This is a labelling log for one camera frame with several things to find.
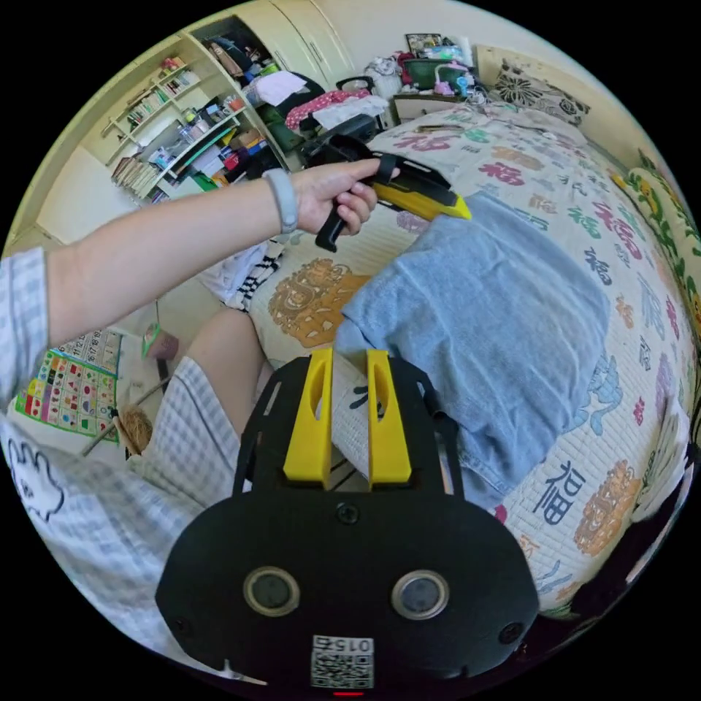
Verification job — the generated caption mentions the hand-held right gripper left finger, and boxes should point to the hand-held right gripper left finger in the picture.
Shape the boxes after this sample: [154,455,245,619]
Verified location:
[282,348,334,490]

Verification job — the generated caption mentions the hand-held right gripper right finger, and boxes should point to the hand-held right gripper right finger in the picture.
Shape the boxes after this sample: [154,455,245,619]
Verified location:
[366,348,413,490]

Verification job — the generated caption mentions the light blue jeans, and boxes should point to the light blue jeans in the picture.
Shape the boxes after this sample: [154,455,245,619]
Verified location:
[332,191,612,511]

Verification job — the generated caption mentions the person's left forearm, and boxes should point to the person's left forearm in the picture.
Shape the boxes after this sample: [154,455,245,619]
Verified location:
[47,167,301,351]

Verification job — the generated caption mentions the person's left hand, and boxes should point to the person's left hand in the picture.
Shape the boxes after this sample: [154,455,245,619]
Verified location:
[291,157,397,237]

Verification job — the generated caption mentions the bed with printed quilt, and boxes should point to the bed with printed quilt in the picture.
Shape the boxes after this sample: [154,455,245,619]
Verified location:
[249,45,701,621]

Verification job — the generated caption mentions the bedside table with clutter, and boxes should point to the bedside table with clutter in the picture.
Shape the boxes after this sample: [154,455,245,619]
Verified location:
[364,32,489,125]

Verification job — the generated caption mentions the black chair with clothes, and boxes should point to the black chair with clothes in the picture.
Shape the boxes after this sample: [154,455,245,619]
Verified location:
[246,71,397,166]

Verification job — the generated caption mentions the person's body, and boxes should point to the person's body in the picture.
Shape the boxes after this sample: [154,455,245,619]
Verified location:
[0,246,276,678]

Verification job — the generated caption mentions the black and white floral pillow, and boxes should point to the black and white floral pillow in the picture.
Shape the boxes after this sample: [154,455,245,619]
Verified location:
[491,58,592,128]

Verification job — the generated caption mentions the striped white garment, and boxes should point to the striped white garment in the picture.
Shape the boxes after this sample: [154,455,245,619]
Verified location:
[198,240,287,314]

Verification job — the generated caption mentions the straw broom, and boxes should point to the straw broom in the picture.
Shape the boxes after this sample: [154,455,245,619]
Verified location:
[82,376,172,456]

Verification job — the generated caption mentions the cream cupboard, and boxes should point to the cream cupboard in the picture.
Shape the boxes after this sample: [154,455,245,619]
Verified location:
[188,0,358,97]

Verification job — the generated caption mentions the yellow green floral blanket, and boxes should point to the yellow green floral blanket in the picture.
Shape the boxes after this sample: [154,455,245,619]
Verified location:
[612,152,701,343]

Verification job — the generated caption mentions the colourful picture chart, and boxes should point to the colourful picture chart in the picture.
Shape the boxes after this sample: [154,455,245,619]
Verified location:
[15,327,123,445]

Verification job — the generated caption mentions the curved bookshelf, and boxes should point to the curved bookshelf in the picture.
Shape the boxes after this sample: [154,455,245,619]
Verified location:
[101,53,270,204]

